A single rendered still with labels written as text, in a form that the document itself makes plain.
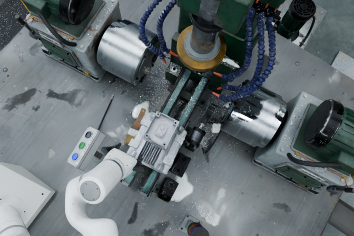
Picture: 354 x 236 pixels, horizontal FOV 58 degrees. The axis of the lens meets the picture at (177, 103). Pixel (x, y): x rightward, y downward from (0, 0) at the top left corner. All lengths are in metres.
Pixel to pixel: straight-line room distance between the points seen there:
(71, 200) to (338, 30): 2.61
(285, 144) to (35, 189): 1.07
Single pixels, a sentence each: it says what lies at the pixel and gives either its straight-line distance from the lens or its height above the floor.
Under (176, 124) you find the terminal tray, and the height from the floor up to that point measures 1.14.
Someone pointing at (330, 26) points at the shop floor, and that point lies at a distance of 3.09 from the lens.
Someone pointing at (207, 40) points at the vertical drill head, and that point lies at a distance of 1.04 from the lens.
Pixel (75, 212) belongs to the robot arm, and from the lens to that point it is 0.99.
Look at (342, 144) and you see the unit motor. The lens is 1.23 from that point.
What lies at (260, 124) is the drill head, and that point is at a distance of 1.32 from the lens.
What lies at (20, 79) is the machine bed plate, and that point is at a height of 0.80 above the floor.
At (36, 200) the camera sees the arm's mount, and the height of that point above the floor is 0.88.
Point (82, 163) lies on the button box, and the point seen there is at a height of 1.07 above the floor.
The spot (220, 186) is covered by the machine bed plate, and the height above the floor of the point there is 0.80.
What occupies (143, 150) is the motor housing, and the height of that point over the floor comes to 1.09.
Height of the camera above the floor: 2.38
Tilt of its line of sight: 74 degrees down
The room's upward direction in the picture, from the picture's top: 9 degrees clockwise
